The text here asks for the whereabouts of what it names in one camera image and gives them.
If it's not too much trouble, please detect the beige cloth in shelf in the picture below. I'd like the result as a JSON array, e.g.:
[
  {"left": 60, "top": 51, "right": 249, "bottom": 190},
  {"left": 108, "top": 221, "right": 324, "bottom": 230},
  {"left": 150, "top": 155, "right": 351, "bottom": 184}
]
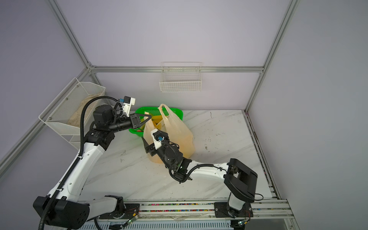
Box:
[{"left": 67, "top": 94, "right": 102, "bottom": 127}]

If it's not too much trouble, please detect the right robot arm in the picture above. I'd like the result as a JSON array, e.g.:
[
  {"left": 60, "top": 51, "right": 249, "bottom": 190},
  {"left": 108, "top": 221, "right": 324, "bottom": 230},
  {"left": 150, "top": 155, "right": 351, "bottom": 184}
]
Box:
[{"left": 142, "top": 137, "right": 258, "bottom": 212}]

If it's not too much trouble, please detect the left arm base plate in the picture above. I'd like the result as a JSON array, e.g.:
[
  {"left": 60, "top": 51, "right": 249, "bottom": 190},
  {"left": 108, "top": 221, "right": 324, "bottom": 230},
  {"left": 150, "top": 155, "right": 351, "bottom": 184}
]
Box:
[{"left": 99, "top": 203, "right": 140, "bottom": 219}]

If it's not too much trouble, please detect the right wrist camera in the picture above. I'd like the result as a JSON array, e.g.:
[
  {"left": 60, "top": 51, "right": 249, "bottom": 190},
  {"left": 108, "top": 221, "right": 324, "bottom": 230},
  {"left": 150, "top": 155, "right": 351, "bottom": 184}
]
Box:
[{"left": 151, "top": 129, "right": 164, "bottom": 150}]

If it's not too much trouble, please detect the green plastic basket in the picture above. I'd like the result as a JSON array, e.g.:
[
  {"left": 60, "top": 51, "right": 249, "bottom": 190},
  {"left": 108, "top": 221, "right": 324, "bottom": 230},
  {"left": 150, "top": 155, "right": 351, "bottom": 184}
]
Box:
[{"left": 128, "top": 106, "right": 184, "bottom": 137}]

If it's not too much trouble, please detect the banana print plastic bag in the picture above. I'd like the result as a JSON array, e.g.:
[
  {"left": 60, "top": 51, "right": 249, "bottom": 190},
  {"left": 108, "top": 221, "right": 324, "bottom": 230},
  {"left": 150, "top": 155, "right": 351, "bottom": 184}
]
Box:
[{"left": 143, "top": 104, "right": 195, "bottom": 158}]

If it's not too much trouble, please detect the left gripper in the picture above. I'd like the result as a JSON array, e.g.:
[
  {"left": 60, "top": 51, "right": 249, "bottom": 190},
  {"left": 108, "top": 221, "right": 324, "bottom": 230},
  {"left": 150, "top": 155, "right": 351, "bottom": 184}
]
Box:
[{"left": 108, "top": 113, "right": 151, "bottom": 134}]

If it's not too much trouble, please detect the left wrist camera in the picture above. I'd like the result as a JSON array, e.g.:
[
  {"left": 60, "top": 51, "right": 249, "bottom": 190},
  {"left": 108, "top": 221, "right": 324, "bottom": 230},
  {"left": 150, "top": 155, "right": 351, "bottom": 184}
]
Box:
[{"left": 119, "top": 96, "right": 136, "bottom": 117}]

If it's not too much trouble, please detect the upper white mesh shelf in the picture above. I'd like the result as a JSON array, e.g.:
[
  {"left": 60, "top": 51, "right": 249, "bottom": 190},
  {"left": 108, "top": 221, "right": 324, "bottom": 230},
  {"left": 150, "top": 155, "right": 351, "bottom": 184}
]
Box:
[{"left": 38, "top": 78, "right": 105, "bottom": 136}]

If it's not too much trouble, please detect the white wire wall basket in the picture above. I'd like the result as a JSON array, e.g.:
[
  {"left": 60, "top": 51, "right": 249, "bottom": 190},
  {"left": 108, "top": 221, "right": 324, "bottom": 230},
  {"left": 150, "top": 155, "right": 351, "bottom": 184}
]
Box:
[{"left": 159, "top": 62, "right": 202, "bottom": 93}]

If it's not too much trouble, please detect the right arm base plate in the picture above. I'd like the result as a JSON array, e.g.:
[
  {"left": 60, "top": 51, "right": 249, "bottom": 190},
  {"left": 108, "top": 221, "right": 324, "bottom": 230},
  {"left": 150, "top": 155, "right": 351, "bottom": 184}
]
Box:
[{"left": 214, "top": 202, "right": 254, "bottom": 219}]

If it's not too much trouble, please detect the aluminium mounting rail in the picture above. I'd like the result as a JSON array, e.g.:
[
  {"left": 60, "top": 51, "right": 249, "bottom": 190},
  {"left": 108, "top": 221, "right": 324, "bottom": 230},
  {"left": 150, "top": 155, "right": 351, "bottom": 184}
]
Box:
[{"left": 125, "top": 199, "right": 294, "bottom": 220}]

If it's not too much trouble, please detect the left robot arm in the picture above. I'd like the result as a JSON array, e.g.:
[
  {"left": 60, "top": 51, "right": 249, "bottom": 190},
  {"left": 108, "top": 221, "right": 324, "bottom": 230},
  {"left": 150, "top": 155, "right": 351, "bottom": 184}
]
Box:
[{"left": 33, "top": 96, "right": 144, "bottom": 230}]

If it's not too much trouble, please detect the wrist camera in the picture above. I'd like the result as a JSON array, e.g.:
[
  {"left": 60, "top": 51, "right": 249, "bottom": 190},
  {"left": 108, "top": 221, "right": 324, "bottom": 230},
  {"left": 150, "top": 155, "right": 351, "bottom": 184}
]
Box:
[
  {"left": 151, "top": 129, "right": 164, "bottom": 150},
  {"left": 119, "top": 96, "right": 136, "bottom": 117}
]

